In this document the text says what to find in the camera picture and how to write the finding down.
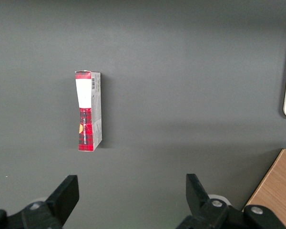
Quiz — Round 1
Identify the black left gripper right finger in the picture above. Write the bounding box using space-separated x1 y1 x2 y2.
175 173 286 229

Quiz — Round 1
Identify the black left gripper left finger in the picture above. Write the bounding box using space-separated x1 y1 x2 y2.
0 175 80 229

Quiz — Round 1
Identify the red plaid cardboard box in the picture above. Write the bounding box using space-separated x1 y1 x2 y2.
74 70 103 153

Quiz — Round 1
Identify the oak wooden drawer cabinet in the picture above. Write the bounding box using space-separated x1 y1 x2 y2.
241 148 286 213

